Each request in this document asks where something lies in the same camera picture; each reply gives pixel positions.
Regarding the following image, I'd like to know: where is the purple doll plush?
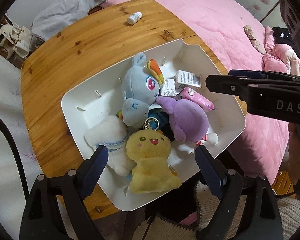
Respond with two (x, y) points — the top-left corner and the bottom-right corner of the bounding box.
(156, 96), (219, 146)

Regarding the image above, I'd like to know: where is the white lamb plush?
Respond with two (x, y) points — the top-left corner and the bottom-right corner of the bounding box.
(84, 115), (136, 177)

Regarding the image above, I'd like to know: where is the yellow chick plush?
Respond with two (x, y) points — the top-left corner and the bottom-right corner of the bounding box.
(126, 129), (181, 194)

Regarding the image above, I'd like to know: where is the blue drawstring pouch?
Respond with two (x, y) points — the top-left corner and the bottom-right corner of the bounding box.
(148, 108), (175, 141)

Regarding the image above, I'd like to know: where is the blue pony plush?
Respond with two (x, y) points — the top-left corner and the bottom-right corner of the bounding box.
(121, 53), (164, 128)

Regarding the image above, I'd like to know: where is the small white bottle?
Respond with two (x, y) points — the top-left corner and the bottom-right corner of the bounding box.
(127, 11), (143, 25)

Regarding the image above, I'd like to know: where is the small white printed box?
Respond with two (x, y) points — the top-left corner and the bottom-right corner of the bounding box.
(174, 70), (202, 90)

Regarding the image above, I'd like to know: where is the right hand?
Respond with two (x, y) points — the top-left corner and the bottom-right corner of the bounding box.
(288, 123), (300, 185)

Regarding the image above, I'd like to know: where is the pink clothes pile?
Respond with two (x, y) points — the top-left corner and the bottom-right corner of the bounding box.
(263, 27), (300, 76)

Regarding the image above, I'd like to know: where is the pink bed quilt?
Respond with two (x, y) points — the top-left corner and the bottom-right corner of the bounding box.
(95, 0), (291, 185)

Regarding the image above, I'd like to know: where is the white paper tag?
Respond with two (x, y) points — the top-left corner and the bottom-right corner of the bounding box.
(160, 79), (177, 96)

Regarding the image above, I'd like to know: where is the white curtain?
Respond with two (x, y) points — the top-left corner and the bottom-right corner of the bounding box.
(0, 55), (42, 239)

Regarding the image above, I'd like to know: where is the white handbag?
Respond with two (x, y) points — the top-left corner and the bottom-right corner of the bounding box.
(0, 24), (32, 59)

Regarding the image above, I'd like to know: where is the grey cloth on nightstand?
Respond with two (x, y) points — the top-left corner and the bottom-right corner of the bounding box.
(32, 0), (108, 41)

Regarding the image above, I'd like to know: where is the black cable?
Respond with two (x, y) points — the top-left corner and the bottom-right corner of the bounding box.
(0, 110), (31, 201)

